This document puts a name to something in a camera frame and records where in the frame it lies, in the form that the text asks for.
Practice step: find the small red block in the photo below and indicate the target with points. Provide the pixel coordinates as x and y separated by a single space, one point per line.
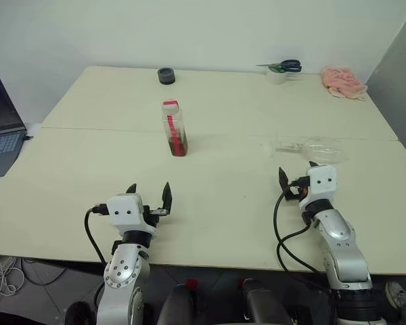
191 283

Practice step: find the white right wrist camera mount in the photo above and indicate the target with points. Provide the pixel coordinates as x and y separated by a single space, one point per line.
321 184

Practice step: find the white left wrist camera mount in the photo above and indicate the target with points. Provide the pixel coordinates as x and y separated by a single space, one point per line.
125 210

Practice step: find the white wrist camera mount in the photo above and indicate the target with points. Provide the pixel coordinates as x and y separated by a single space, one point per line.
321 184
125 210

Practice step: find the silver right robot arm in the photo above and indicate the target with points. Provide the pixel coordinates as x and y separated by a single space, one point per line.
345 250

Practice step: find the grey sneaker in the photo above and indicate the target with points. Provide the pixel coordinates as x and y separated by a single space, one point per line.
396 294

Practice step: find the dark grey laptop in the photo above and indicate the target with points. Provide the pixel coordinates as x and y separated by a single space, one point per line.
1 135

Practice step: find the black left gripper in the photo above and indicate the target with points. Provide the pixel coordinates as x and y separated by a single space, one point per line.
152 218

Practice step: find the clear glass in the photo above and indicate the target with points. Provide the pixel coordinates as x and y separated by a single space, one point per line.
321 149

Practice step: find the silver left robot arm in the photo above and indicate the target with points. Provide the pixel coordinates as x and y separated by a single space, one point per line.
122 267

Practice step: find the clear tape roll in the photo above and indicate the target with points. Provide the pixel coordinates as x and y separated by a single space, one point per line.
275 77

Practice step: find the dark rounded shape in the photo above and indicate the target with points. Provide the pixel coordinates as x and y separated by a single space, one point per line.
264 301

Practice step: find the black round floor object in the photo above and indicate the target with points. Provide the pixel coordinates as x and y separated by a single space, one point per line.
79 315

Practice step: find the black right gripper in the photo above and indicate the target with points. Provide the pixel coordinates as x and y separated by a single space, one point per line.
297 189

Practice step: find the pink cloth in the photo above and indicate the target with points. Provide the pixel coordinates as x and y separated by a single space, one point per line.
343 83

